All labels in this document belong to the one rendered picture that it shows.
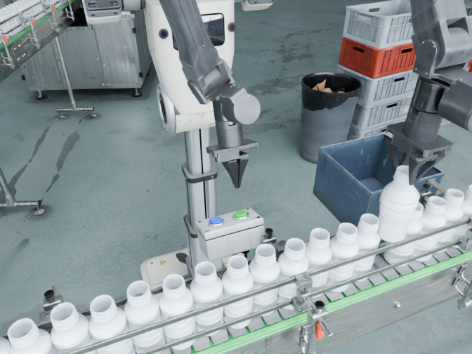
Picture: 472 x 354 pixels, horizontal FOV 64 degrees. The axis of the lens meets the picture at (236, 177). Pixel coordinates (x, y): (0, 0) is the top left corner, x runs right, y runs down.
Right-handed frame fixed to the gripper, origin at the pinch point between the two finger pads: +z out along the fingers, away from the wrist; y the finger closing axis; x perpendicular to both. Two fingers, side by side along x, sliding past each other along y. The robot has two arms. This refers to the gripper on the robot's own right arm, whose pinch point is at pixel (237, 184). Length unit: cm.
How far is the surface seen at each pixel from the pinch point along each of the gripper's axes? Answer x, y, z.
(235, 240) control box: -3.8, -3.4, 11.4
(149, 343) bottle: -16.1, -25.8, 20.3
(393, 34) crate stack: 152, 183, -33
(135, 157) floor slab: 245, -4, 36
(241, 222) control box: -3.2, -1.3, 7.8
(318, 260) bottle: -18.3, 8.5, 13.5
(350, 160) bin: 49, 66, 17
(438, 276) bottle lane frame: -16, 43, 30
